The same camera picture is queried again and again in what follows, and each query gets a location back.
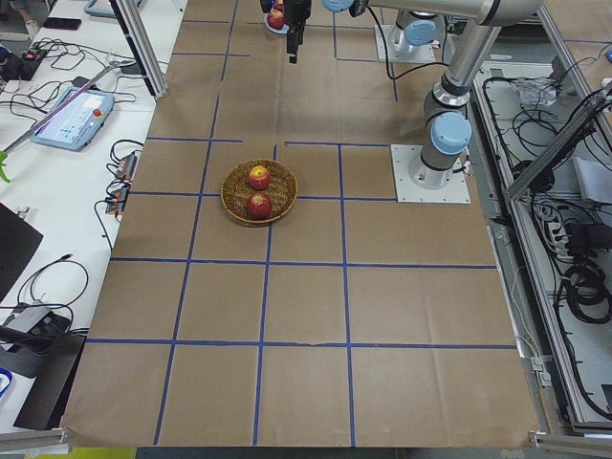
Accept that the yellow-red striped apple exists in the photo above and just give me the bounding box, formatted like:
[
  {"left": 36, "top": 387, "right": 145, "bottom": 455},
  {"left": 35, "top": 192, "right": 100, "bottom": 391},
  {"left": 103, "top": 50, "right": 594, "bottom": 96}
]
[{"left": 248, "top": 164, "right": 272, "bottom": 191}]

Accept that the blue teach pendant tablet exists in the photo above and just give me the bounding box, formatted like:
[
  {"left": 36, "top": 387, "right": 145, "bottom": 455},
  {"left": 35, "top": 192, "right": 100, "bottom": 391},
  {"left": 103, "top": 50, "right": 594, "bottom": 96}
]
[{"left": 30, "top": 89, "right": 115, "bottom": 151}]

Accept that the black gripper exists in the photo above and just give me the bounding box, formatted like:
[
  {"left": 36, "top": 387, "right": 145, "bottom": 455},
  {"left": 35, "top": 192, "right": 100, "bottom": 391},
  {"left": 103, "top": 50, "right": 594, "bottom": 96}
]
[{"left": 285, "top": 0, "right": 311, "bottom": 64}]

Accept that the aluminium frame post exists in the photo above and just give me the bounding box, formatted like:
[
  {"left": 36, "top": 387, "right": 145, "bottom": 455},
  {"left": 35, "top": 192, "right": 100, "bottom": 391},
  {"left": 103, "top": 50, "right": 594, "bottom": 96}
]
[{"left": 110, "top": 0, "right": 168, "bottom": 99}]

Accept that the red apple on plate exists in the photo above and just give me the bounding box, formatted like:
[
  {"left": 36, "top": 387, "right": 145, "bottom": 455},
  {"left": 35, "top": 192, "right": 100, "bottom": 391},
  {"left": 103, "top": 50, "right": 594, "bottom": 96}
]
[{"left": 267, "top": 9, "right": 285, "bottom": 31}]

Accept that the black smartphone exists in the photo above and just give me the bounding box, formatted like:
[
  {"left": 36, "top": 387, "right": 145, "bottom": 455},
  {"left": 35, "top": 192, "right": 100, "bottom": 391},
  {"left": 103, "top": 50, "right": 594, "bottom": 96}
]
[{"left": 43, "top": 16, "right": 81, "bottom": 31}]

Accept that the dark red apple in basket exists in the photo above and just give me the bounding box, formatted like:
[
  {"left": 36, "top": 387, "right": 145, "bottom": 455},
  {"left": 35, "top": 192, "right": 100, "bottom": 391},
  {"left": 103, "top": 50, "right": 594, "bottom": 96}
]
[{"left": 247, "top": 192, "right": 273, "bottom": 220}]

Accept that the crumpled white paper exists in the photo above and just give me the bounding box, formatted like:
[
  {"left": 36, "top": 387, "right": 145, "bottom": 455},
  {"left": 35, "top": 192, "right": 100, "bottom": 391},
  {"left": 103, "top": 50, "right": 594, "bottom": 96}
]
[{"left": 511, "top": 77, "right": 557, "bottom": 107}]

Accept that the pale blue plate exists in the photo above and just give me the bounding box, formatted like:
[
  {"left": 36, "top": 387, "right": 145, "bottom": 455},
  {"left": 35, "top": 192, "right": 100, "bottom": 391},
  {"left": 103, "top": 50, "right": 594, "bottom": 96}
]
[{"left": 264, "top": 11, "right": 289, "bottom": 34}]

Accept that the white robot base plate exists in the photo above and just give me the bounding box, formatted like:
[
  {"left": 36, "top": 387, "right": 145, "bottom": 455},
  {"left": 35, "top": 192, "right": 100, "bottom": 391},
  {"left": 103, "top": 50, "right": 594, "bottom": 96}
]
[{"left": 390, "top": 144, "right": 470, "bottom": 205}]

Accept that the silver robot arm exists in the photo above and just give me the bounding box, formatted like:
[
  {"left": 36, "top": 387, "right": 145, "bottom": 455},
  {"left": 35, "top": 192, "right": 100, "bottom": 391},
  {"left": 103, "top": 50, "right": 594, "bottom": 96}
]
[
  {"left": 388, "top": 10, "right": 448, "bottom": 54},
  {"left": 323, "top": 0, "right": 541, "bottom": 190}
]

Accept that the round wicker basket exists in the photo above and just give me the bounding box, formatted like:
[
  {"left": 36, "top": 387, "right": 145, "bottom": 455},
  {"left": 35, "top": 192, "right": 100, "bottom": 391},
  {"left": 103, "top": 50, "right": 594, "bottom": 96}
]
[{"left": 220, "top": 159, "right": 298, "bottom": 227}]

